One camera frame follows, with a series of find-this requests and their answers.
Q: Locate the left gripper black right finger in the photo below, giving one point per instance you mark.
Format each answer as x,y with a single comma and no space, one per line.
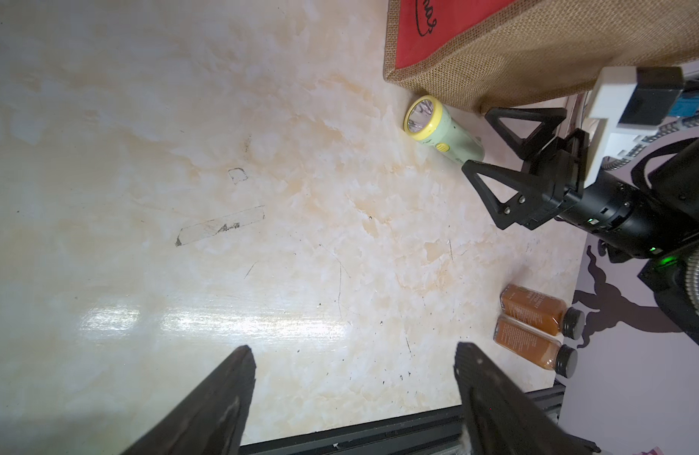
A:
500,418

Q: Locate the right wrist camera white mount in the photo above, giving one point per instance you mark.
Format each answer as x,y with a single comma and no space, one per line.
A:
632,107

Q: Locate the spice jar black lid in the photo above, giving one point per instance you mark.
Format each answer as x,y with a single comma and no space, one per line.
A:
543,351
545,313

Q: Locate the burlap tote bag red trim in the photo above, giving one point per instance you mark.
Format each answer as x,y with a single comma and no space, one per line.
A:
475,55

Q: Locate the spice jar black lid upper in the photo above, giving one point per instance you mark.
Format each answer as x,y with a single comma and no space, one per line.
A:
545,313

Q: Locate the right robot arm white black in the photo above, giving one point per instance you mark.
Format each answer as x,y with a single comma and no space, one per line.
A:
654,217

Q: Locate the left gripper left finger black triangular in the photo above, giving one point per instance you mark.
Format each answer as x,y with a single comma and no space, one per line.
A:
212,418

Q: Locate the green flashlight near bag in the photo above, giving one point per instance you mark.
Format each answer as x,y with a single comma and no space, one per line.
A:
428,122

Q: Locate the spice jar black lid lower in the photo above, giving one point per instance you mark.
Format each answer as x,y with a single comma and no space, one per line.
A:
543,351

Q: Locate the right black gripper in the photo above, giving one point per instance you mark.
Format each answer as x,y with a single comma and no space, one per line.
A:
633,220

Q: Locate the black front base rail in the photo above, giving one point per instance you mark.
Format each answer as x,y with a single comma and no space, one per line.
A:
405,434

